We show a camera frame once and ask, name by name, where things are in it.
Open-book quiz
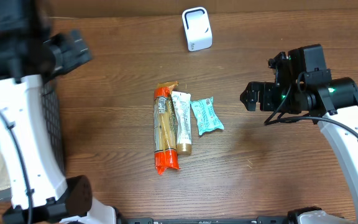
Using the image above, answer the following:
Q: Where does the white barcode scanner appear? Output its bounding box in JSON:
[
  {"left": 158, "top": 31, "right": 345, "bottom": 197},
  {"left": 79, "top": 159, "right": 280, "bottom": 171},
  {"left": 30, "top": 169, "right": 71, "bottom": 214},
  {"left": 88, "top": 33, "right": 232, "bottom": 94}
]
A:
[{"left": 181, "top": 7, "right": 213, "bottom": 52}]

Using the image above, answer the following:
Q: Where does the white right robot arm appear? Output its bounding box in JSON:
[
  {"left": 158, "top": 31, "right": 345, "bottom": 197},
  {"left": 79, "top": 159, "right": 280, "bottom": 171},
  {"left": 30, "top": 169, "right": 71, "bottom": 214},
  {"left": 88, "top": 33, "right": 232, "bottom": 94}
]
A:
[{"left": 240, "top": 45, "right": 358, "bottom": 223}]

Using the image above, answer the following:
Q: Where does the dark grey plastic basket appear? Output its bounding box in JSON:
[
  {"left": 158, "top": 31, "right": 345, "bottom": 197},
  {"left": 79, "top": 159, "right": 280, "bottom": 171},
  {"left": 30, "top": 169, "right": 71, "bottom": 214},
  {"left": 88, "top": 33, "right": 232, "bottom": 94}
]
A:
[{"left": 0, "top": 81, "right": 65, "bottom": 202}]

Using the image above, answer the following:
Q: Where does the white Pantene tube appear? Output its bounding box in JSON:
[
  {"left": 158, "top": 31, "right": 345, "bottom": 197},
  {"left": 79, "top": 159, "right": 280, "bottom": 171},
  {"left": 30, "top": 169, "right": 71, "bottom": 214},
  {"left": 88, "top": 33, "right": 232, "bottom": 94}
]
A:
[{"left": 172, "top": 91, "right": 192, "bottom": 155}]

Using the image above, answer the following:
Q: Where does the orange spaghetti packet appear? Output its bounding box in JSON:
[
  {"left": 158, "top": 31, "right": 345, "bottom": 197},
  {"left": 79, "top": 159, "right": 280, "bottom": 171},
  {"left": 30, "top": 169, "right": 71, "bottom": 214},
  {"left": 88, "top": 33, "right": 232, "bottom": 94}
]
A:
[{"left": 154, "top": 81, "right": 179, "bottom": 175}]

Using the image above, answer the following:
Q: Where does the teal wet wipes packet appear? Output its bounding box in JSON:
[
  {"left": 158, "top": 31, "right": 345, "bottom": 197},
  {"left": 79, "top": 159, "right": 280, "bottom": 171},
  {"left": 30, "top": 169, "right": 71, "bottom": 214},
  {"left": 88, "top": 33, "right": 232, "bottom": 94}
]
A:
[{"left": 190, "top": 96, "right": 224, "bottom": 136}]

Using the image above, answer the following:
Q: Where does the brown cardboard backdrop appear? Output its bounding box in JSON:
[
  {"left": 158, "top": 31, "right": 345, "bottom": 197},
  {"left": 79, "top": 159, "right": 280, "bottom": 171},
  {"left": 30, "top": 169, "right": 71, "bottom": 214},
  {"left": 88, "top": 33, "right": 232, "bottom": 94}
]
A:
[{"left": 47, "top": 0, "right": 358, "bottom": 18}]

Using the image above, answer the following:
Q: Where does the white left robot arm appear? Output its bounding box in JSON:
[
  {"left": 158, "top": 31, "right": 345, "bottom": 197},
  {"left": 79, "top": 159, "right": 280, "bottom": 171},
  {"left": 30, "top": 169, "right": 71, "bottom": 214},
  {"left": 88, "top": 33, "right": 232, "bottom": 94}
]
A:
[{"left": 0, "top": 1, "right": 117, "bottom": 223}]

